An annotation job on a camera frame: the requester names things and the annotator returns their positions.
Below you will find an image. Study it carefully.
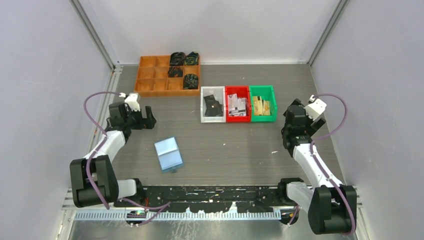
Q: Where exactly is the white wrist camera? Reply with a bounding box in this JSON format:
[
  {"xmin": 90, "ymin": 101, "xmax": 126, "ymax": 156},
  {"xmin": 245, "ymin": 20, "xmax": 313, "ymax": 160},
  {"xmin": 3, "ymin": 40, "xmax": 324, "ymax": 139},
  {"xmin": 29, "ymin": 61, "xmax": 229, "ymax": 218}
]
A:
[
  {"xmin": 303, "ymin": 95, "xmax": 327, "ymax": 121},
  {"xmin": 119, "ymin": 92, "xmax": 141, "ymax": 112}
]

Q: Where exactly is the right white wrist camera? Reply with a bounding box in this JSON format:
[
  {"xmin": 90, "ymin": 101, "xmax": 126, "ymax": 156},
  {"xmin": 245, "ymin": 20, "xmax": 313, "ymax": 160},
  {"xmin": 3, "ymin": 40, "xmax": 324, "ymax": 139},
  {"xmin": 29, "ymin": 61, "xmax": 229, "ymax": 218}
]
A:
[{"xmin": 303, "ymin": 95, "xmax": 327, "ymax": 121}]

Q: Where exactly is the dark grey credit card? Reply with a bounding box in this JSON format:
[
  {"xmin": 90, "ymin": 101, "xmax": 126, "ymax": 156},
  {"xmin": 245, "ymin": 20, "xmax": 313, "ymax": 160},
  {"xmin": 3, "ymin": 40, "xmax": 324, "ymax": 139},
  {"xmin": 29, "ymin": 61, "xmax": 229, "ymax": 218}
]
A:
[{"xmin": 203, "ymin": 95, "xmax": 223, "ymax": 117}]

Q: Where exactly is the orange wooden compartment tray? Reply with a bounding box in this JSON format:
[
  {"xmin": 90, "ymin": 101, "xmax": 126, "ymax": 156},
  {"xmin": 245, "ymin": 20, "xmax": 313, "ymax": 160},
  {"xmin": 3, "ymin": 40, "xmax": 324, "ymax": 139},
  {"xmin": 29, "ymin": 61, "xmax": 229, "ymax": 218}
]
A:
[{"xmin": 133, "ymin": 55, "xmax": 202, "ymax": 97}]

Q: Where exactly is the rolled dark belt top left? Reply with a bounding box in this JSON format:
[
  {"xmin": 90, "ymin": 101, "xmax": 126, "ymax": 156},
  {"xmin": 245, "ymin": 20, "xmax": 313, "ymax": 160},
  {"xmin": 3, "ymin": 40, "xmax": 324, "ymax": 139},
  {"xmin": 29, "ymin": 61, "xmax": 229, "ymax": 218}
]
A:
[{"xmin": 169, "ymin": 52, "xmax": 186, "ymax": 66}]

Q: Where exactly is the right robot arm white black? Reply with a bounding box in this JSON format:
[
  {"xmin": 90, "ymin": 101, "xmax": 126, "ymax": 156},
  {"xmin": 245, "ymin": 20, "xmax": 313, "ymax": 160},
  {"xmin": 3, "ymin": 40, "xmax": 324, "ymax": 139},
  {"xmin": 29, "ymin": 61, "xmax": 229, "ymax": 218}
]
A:
[{"xmin": 277, "ymin": 95, "xmax": 357, "ymax": 235}]

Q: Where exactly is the green plastic bin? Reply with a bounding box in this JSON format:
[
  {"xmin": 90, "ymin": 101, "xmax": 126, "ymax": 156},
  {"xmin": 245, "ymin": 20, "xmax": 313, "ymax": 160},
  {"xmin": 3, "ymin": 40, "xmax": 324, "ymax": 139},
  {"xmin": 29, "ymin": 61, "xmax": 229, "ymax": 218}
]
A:
[{"xmin": 249, "ymin": 85, "xmax": 278, "ymax": 123}]

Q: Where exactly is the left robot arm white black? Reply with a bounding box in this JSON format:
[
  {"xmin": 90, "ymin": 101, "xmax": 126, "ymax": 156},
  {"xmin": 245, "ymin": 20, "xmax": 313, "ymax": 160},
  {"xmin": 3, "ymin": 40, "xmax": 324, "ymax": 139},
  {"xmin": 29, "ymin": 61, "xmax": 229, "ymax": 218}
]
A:
[{"xmin": 69, "ymin": 101, "xmax": 157, "ymax": 208}]

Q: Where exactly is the rolled dark belt middle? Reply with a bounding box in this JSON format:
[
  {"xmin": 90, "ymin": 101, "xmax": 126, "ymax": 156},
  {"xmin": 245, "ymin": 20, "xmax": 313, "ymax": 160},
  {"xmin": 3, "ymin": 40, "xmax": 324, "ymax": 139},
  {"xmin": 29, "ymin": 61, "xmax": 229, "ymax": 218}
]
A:
[{"xmin": 167, "ymin": 66, "xmax": 183, "ymax": 78}]

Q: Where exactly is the rolled dark belt top right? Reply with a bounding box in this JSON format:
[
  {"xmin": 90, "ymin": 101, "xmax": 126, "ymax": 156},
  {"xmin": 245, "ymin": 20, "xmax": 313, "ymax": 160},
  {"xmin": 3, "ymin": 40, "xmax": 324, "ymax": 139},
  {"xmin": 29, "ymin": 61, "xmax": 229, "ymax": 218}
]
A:
[{"xmin": 184, "ymin": 51, "xmax": 199, "ymax": 66}]

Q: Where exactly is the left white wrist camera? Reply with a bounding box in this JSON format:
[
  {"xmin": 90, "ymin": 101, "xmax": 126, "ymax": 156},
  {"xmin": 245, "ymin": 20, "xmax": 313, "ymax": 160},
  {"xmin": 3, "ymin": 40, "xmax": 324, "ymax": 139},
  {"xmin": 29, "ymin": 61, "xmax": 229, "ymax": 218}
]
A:
[{"xmin": 119, "ymin": 92, "xmax": 141, "ymax": 112}]

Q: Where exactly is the gold cards stack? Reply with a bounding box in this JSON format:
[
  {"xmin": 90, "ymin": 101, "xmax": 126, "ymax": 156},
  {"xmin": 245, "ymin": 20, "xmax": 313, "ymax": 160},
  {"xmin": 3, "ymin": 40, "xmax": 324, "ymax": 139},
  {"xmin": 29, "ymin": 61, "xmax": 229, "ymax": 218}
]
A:
[{"xmin": 252, "ymin": 96, "xmax": 271, "ymax": 116}]

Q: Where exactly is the blue leather card holder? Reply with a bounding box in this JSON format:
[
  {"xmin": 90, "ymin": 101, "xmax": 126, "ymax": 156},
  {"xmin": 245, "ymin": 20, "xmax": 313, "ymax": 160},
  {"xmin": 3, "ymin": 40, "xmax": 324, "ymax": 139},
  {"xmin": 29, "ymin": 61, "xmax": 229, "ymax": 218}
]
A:
[{"xmin": 154, "ymin": 136, "xmax": 184, "ymax": 173}]

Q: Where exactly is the red plastic bin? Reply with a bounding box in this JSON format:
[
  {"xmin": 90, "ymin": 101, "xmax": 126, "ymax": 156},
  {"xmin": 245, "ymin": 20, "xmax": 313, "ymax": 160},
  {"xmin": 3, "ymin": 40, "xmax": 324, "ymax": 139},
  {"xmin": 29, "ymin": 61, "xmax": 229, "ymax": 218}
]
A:
[{"xmin": 225, "ymin": 85, "xmax": 252, "ymax": 123}]

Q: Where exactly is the white plastic bin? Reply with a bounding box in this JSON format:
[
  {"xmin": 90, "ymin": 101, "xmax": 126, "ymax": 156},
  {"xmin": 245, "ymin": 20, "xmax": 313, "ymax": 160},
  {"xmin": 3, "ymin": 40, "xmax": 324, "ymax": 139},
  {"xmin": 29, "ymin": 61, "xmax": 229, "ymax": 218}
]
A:
[{"xmin": 200, "ymin": 86, "xmax": 227, "ymax": 123}]

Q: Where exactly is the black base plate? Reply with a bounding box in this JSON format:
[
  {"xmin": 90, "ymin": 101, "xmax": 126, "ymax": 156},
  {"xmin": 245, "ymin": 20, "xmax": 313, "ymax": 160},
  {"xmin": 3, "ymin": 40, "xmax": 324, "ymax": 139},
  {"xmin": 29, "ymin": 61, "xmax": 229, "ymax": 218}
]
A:
[{"xmin": 128, "ymin": 185, "xmax": 296, "ymax": 214}]

